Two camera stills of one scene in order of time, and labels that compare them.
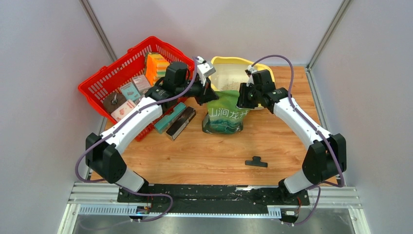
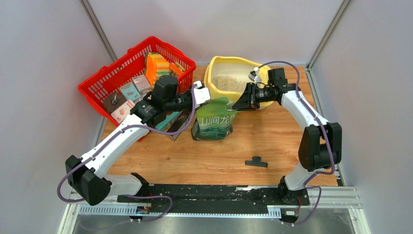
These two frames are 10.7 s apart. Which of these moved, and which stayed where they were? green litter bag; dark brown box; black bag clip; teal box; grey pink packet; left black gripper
Moved: left black gripper; green litter bag
Stayed: black bag clip; teal box; grey pink packet; dark brown box
